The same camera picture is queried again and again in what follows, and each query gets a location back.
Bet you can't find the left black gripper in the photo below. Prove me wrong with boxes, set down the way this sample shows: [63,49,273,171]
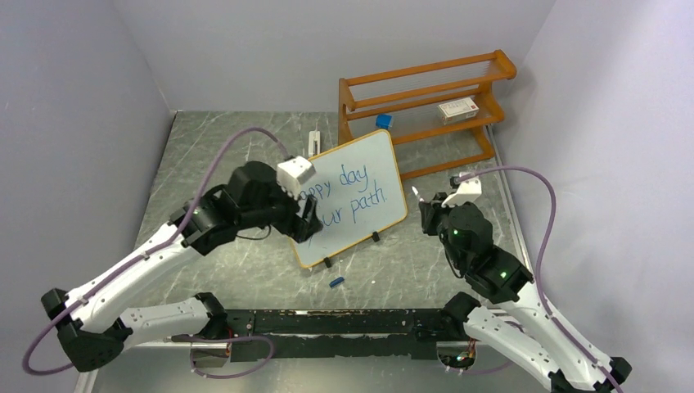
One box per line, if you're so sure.
[239,174,323,242]

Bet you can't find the yellow framed whiteboard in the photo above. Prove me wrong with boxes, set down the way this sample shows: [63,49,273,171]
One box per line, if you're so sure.
[291,129,408,269]

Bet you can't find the blue marker cap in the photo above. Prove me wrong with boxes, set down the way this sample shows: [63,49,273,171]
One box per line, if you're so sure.
[329,277,345,288]

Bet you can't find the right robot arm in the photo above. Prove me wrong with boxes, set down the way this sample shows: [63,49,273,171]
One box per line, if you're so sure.
[418,192,633,392]

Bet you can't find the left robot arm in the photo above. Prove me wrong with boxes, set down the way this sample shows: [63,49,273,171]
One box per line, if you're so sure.
[41,156,322,373]

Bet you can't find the white whiteboard stand piece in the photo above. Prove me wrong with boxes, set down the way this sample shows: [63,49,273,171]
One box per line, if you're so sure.
[308,130,321,157]

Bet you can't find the orange wooden shelf rack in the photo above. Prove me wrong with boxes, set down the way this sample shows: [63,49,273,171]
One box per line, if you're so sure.
[337,49,517,179]

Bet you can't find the small blue box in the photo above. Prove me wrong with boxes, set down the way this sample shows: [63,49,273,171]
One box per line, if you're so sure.
[375,114,394,130]

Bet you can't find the white red carton box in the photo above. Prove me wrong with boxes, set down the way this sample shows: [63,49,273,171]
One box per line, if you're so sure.
[437,97,480,124]

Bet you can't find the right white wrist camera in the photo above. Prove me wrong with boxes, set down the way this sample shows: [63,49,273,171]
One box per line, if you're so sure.
[442,172,482,207]

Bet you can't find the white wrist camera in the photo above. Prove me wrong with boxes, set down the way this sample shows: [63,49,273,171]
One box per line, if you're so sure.
[276,156,316,200]
[442,172,482,207]

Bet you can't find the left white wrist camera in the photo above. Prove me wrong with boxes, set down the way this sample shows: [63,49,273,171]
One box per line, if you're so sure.
[276,156,316,200]

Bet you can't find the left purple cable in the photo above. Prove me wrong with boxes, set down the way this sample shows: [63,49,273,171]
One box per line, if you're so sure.
[21,127,291,377]

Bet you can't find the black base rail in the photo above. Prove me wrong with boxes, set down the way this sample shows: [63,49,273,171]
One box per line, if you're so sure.
[170,308,467,364]

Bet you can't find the aluminium frame profile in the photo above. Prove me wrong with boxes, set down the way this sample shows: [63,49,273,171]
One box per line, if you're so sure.
[73,309,584,393]

